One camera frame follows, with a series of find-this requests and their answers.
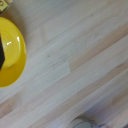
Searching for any yellow plastic bowl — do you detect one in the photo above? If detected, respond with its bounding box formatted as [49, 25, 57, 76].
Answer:
[0, 16, 28, 88]

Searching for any red yellow snack box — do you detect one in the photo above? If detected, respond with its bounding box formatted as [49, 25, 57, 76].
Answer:
[0, 0, 15, 15]

